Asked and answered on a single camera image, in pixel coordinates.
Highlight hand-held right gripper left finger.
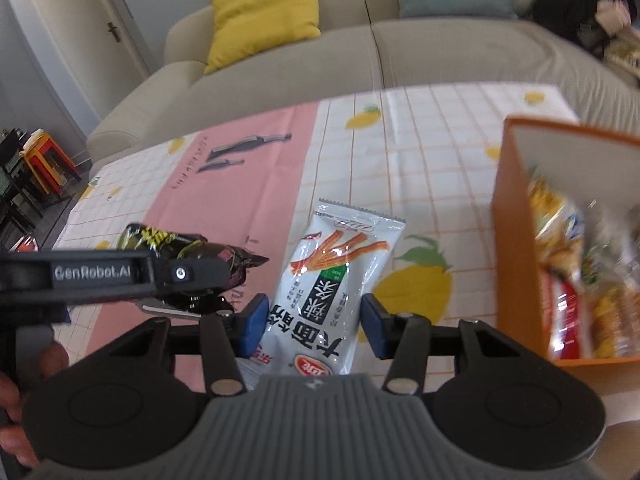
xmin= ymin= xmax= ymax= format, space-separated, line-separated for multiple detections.
xmin=126 ymin=294 xmax=271 ymax=396

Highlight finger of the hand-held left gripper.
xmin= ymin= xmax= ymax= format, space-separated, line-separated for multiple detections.
xmin=151 ymin=256 xmax=244 ymax=298
xmin=135 ymin=299 xmax=237 ymax=319

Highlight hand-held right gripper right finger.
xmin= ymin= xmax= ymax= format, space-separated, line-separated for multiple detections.
xmin=361 ymin=294 xmax=527 ymax=395

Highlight dark glossy snack packet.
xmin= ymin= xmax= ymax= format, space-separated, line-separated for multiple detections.
xmin=117 ymin=223 xmax=271 ymax=312

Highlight white snack packet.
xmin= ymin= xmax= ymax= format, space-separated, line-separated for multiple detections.
xmin=237 ymin=198 xmax=407 ymax=390

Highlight orange cardboard box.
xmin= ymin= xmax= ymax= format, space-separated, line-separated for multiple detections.
xmin=491 ymin=116 xmax=640 ymax=386

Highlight yellow green chip packet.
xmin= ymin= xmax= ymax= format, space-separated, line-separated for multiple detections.
xmin=527 ymin=177 xmax=587 ymax=272

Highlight orange snack packet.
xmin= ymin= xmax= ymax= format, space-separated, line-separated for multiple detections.
xmin=542 ymin=270 xmax=640 ymax=360

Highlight person's left hand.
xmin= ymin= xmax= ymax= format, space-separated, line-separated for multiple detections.
xmin=0 ymin=344 xmax=70 ymax=467

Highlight red and yellow stools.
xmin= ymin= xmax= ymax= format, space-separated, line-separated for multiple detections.
xmin=31 ymin=132 xmax=84 ymax=190

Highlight black chair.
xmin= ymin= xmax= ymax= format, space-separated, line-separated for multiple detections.
xmin=0 ymin=127 xmax=47 ymax=252

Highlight yellow plastic stool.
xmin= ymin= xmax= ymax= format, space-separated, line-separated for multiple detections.
xmin=22 ymin=135 xmax=57 ymax=196

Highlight pink and white lemon tablecloth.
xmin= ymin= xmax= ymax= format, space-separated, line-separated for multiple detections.
xmin=52 ymin=84 xmax=581 ymax=382

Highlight beige sofa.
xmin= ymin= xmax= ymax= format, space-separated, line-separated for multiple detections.
xmin=86 ymin=0 xmax=640 ymax=172

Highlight white door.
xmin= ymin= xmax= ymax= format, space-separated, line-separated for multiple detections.
xmin=20 ymin=0 xmax=152 ymax=128

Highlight yellow pillow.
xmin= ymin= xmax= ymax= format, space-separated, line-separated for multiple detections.
xmin=204 ymin=0 xmax=322 ymax=75

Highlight black backpack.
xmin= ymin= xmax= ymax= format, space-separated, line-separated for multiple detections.
xmin=532 ymin=0 xmax=640 ymax=59

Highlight beige plush toy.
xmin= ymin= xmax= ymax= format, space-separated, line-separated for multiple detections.
xmin=596 ymin=0 xmax=632 ymax=37

